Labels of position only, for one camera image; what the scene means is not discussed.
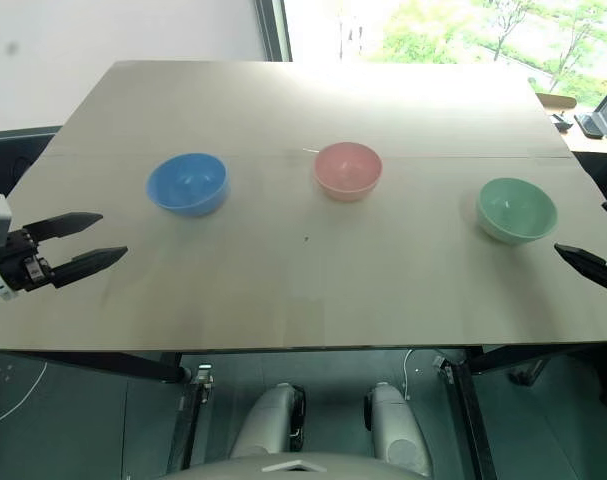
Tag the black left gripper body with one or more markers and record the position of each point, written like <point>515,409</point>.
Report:
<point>19,262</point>

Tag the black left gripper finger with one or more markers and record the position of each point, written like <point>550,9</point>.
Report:
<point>88,262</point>
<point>65,224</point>

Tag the black keyboard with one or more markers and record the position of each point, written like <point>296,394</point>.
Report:
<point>589,126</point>

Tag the green plastic bowl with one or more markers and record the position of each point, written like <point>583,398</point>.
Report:
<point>515,210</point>

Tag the small black desk item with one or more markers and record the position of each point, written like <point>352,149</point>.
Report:
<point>560,122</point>

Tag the blue plastic bowl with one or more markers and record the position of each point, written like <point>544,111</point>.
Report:
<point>188,184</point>

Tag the silver robot left leg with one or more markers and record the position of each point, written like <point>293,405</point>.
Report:
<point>270,420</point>

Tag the silver robot leg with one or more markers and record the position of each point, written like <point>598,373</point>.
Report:
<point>270,420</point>
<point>398,425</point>

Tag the silver robot right leg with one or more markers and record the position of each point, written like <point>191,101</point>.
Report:
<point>398,425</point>

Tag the red plastic bowl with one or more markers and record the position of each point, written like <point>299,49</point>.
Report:
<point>348,170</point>

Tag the silver robot torso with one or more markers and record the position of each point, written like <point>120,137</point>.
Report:
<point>293,467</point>

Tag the black table frame leg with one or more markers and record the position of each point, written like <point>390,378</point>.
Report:
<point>133,367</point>
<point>470,415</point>

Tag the dark window frame post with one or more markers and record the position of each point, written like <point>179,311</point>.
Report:
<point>275,30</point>

